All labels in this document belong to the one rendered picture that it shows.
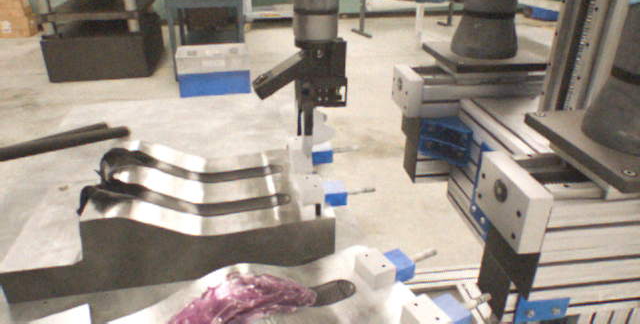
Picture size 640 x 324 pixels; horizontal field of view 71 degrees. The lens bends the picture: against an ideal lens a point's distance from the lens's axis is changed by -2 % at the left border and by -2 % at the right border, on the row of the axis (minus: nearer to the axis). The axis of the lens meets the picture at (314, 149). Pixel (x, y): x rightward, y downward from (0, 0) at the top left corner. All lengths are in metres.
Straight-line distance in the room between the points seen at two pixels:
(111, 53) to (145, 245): 4.05
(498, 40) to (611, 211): 0.51
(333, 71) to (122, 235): 0.42
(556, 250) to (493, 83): 0.53
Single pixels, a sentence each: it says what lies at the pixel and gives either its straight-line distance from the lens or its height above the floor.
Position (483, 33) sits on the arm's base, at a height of 1.09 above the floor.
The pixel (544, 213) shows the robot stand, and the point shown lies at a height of 0.97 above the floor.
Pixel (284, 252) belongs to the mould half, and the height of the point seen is 0.83.
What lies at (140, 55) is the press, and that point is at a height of 0.22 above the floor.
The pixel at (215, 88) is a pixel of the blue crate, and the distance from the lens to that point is 3.98.
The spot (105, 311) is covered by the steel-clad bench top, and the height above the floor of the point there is 0.80.
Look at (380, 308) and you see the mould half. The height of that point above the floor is 0.86.
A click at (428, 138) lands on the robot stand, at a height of 0.86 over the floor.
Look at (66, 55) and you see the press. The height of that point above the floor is 0.26.
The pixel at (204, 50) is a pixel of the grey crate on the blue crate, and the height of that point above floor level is 0.31.
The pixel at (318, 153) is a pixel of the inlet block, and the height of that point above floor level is 0.93.
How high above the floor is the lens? 1.30
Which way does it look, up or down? 26 degrees down
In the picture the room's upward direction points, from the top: straight up
